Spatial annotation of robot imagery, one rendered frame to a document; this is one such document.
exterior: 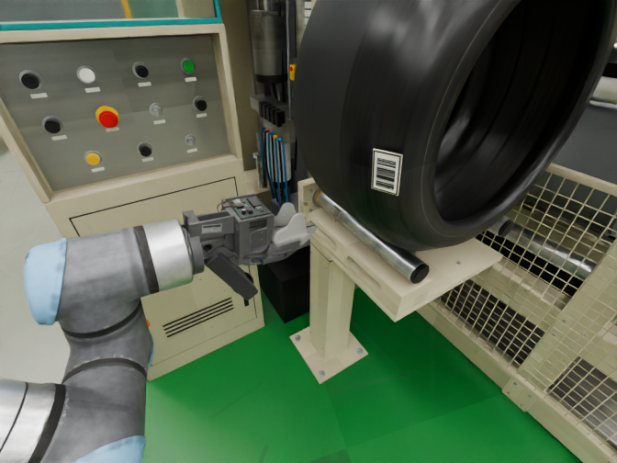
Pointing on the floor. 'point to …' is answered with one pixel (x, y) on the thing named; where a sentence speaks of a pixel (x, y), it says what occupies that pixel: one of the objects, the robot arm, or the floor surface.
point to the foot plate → (323, 370)
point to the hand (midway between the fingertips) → (308, 231)
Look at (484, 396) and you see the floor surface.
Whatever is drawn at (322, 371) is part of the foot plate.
